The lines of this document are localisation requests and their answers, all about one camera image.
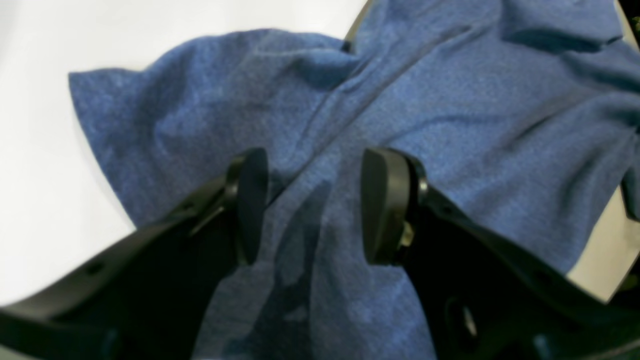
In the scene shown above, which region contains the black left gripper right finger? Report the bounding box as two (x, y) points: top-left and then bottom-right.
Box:
(361, 147), (639, 360)

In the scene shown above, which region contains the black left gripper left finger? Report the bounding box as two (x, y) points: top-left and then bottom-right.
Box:
(0, 148), (269, 360)

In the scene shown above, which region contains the dark blue t-shirt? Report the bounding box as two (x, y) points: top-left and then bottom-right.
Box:
(68, 0), (640, 360)

